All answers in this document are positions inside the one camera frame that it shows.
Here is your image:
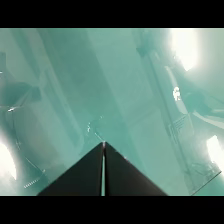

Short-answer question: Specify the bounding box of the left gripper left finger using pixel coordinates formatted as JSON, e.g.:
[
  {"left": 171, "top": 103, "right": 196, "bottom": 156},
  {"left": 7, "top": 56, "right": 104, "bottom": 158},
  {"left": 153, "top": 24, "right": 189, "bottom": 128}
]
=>
[{"left": 37, "top": 142, "right": 105, "bottom": 197}]

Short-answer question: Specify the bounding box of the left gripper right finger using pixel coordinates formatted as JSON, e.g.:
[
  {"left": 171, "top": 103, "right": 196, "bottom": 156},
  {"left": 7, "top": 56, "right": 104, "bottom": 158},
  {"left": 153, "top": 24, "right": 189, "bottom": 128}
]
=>
[{"left": 104, "top": 141, "right": 168, "bottom": 197}]

